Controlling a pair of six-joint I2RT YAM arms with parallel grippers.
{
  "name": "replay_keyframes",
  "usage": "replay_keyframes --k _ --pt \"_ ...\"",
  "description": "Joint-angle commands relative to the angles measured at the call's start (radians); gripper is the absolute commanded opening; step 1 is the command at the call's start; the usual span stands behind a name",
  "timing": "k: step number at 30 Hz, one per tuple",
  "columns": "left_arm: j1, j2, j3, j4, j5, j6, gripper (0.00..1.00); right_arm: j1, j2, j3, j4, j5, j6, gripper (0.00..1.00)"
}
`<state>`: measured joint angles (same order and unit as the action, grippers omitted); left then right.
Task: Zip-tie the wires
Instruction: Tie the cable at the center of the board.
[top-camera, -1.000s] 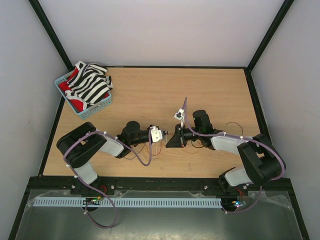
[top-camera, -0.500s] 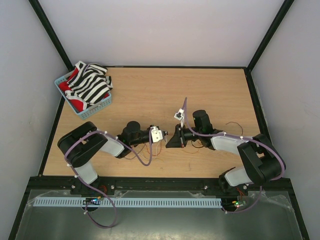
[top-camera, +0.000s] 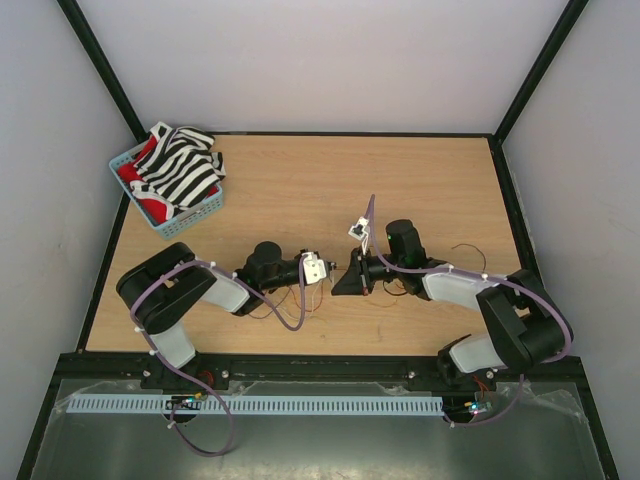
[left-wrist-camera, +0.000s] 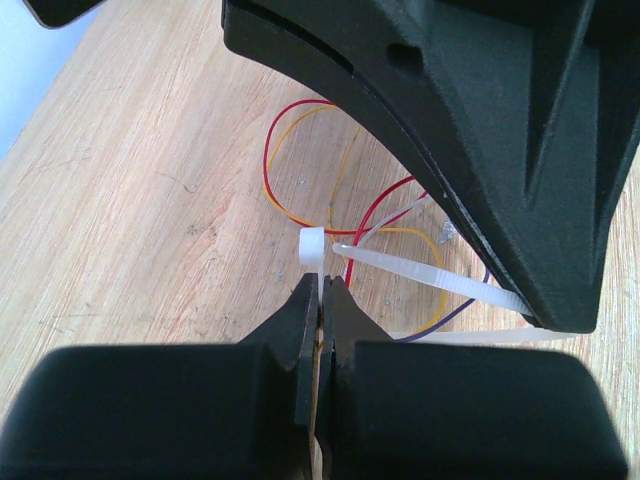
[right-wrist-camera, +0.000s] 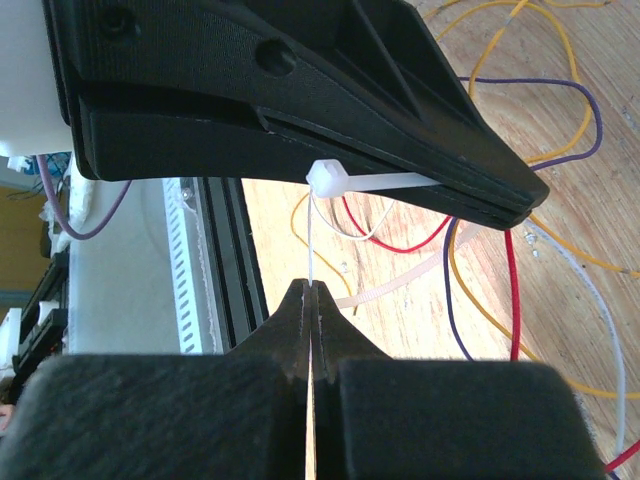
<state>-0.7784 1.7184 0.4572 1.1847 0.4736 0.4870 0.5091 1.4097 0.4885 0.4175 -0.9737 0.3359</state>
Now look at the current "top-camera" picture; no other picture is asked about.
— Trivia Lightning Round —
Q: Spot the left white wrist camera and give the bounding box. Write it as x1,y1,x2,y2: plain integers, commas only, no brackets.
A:
298,251,329,286

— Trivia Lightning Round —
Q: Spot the purple wire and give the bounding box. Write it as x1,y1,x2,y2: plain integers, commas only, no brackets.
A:
247,299,286,321

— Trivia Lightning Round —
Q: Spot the red wire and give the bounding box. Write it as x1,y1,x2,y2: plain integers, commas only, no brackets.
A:
279,284,326,316

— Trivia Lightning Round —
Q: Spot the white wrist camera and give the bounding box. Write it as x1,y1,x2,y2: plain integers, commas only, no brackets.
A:
298,251,329,286
348,216,371,254

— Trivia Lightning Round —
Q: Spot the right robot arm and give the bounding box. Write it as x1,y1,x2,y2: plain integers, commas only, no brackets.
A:
332,217,573,389

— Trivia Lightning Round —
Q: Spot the left circuit board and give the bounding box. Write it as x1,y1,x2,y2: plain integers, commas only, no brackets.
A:
165,395,202,410

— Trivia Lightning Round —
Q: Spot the circuit board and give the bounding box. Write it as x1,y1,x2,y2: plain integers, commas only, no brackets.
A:
165,395,202,410
464,400,493,416

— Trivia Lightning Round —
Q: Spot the black frame post right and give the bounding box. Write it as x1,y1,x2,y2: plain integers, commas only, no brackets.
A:
493,0,590,142

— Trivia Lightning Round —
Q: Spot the black frame post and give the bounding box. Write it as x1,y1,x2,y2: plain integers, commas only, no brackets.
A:
57,0,146,141
493,0,590,142

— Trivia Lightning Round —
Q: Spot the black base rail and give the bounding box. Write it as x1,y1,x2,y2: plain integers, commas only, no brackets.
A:
54,352,586,396

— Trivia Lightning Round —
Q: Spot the brown wire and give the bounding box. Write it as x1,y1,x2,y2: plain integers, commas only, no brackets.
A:
449,242,489,274

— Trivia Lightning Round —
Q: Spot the light blue plastic basket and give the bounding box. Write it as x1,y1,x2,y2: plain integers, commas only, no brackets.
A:
109,144,224,240

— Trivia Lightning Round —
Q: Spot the black white striped cloth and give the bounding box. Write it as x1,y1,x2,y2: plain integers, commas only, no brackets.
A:
129,122,226,221

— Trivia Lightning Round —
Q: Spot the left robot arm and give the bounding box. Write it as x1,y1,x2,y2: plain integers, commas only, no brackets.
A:
116,241,336,388

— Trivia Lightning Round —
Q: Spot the light blue slotted cable duct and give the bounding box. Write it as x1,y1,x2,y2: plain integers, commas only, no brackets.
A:
65,394,443,417

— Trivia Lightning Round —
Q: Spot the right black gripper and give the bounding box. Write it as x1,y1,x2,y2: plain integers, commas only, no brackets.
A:
331,245,404,296

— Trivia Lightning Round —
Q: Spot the black frame post left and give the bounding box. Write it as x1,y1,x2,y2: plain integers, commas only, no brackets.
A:
57,0,146,141

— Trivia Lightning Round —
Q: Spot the right circuit board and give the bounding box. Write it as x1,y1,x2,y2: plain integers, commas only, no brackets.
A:
464,400,493,416

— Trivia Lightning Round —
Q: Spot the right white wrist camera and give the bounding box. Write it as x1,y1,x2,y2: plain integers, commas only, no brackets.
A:
348,216,371,254

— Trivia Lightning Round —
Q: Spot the red cloth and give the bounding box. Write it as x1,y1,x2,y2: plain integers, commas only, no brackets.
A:
117,137,175,225

